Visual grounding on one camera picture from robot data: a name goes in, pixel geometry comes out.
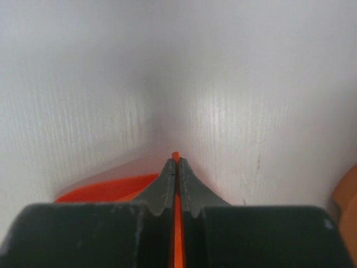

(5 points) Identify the orange plastic bin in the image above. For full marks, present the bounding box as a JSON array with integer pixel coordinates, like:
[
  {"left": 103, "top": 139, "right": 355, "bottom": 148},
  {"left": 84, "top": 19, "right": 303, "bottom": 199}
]
[{"left": 332, "top": 164, "right": 357, "bottom": 238}]

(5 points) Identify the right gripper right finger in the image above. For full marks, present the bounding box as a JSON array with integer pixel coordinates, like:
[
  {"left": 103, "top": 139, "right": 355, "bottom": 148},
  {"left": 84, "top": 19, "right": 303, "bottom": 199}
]
[{"left": 178, "top": 158, "right": 353, "bottom": 267}]

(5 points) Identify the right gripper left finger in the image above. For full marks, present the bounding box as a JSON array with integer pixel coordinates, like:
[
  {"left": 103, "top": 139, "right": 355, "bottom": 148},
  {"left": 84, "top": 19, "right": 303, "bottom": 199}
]
[{"left": 1, "top": 159, "right": 176, "bottom": 267}]

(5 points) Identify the orange t-shirt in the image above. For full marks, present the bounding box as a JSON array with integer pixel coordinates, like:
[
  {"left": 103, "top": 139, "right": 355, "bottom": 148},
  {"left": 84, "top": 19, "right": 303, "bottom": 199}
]
[{"left": 54, "top": 151, "right": 186, "bottom": 267}]

